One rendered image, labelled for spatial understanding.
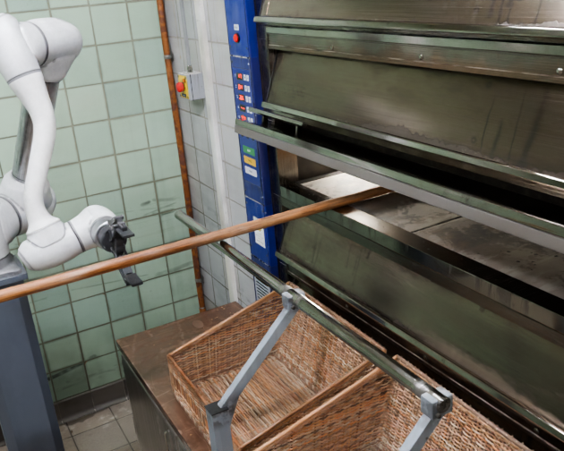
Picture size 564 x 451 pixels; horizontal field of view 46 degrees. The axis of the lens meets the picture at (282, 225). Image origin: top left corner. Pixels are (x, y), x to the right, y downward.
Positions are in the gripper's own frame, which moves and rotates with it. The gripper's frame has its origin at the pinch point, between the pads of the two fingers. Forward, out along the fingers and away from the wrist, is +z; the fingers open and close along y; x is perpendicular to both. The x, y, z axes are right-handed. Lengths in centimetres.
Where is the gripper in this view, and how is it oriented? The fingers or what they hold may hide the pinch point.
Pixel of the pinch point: (132, 259)
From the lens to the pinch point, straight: 178.4
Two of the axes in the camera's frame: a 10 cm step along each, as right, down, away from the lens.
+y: 0.8, 9.3, 3.6
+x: -8.7, 2.4, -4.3
